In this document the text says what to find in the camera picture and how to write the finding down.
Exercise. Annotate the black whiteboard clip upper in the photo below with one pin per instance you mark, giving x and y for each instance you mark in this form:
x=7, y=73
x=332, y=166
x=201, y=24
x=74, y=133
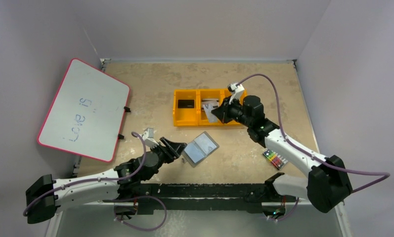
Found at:
x=127, y=109

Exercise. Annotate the pink framed whiteboard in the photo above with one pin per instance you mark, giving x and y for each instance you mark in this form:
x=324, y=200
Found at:
x=86, y=114

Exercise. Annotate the grey leather card holder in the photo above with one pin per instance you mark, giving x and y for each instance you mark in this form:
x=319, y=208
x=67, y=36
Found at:
x=199, y=149

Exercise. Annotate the yellow left bin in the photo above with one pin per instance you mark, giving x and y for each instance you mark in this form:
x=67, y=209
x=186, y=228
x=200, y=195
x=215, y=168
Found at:
x=185, y=117

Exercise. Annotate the aluminium frame rail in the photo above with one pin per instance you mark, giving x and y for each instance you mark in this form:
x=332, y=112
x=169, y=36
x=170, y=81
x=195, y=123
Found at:
x=106, y=219

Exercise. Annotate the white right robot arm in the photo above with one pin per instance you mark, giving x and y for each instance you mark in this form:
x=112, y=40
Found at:
x=325, y=184

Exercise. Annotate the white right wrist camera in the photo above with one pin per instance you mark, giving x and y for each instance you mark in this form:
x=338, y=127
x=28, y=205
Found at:
x=236, y=90

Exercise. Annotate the yellow middle bin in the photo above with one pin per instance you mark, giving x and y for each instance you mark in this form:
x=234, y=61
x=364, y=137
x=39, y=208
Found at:
x=209, y=93

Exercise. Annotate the black card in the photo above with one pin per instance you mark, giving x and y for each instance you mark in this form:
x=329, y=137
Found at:
x=186, y=104

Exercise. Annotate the yellow bin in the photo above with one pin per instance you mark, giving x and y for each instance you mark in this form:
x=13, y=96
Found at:
x=209, y=93
x=227, y=93
x=185, y=117

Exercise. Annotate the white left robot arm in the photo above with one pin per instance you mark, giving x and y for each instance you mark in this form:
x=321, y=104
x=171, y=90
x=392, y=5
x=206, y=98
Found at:
x=48, y=196

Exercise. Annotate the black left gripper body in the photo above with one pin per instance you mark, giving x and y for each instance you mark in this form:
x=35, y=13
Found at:
x=163, y=158

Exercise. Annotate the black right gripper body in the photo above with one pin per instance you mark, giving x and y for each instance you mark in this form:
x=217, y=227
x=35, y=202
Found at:
x=227, y=111

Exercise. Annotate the yellow right bin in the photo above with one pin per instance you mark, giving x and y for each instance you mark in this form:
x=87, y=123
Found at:
x=227, y=93

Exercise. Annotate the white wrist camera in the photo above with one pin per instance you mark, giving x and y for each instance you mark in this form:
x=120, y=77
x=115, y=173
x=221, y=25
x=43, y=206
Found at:
x=236, y=90
x=148, y=137

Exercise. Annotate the silver striped card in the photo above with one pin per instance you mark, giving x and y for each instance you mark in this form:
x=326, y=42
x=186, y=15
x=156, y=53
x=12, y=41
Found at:
x=210, y=100

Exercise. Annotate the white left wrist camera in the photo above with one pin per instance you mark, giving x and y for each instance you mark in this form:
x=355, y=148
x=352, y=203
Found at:
x=148, y=137

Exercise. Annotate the coloured marker pack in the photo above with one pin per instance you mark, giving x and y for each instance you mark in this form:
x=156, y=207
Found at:
x=275, y=159

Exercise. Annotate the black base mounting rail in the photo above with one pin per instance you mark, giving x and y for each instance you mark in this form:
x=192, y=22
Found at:
x=252, y=198

